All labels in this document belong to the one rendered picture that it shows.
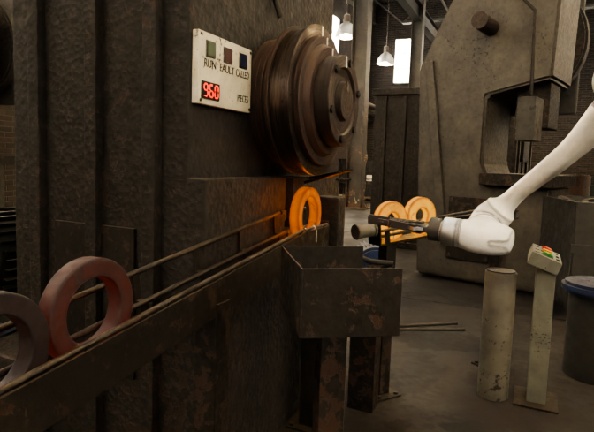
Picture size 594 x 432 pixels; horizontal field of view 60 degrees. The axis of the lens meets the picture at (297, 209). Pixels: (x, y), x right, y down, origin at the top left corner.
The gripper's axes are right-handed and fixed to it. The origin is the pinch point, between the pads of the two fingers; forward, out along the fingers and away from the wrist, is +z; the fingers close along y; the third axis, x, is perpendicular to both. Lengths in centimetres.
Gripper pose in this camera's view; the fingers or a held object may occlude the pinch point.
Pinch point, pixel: (378, 220)
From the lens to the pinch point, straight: 172.7
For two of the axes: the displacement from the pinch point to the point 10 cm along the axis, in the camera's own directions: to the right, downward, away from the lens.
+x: 1.0, -9.9, -1.3
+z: -9.0, -1.5, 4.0
